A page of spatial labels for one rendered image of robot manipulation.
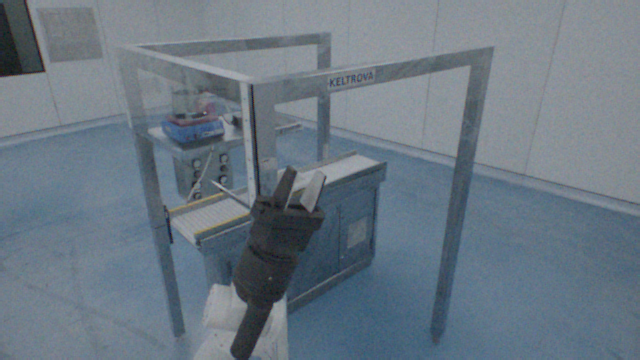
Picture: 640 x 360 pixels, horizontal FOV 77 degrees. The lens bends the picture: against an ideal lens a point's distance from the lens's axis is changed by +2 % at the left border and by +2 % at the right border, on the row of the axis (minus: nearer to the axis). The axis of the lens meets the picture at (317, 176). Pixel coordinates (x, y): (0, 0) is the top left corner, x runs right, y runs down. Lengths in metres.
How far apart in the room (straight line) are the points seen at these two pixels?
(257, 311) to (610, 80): 4.02
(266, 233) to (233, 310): 0.14
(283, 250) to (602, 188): 4.16
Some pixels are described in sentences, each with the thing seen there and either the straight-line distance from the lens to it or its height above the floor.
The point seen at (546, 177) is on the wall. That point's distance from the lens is 4.65.
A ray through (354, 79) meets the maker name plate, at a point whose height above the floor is 1.58.
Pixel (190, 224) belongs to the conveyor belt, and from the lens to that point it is 2.02.
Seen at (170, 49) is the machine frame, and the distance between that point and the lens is 1.93.
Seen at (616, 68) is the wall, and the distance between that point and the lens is 4.34.
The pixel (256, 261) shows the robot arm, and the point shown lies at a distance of 0.60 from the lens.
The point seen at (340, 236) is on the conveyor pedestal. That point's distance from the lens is 2.60.
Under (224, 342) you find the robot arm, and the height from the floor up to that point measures 1.27.
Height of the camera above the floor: 1.80
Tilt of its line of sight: 24 degrees down
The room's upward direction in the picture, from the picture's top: straight up
